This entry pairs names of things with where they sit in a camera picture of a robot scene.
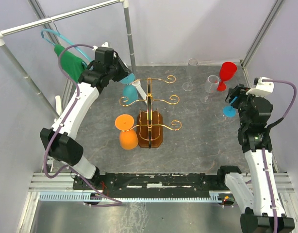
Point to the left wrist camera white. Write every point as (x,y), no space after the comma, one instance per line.
(105,45)

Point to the green cloth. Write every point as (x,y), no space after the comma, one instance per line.
(72,65)

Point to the clear wine glass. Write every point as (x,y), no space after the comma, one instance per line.
(210,87)
(192,68)

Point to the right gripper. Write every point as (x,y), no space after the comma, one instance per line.
(240,91)

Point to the gold wire glass rack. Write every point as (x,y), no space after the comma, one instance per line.
(148,99)

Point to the silver clothes rail frame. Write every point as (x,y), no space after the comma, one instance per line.
(17,98)

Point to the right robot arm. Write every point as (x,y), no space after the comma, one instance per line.
(261,208)

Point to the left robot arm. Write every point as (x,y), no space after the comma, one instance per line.
(59,140)

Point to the blue front wine glass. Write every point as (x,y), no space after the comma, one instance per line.
(229,111)

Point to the light blue back glass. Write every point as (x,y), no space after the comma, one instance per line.
(130,93)

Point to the blue clothes hanger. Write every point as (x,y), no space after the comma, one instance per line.
(46,34)

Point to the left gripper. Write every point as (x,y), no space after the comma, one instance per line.
(125,71)

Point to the orange wine glass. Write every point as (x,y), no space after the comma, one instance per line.
(127,137)

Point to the light blue cable duct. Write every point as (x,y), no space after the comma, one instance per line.
(90,197)

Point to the red wine glass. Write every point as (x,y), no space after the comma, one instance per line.
(227,71)

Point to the brown wooden rack base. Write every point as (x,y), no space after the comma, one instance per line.
(149,137)

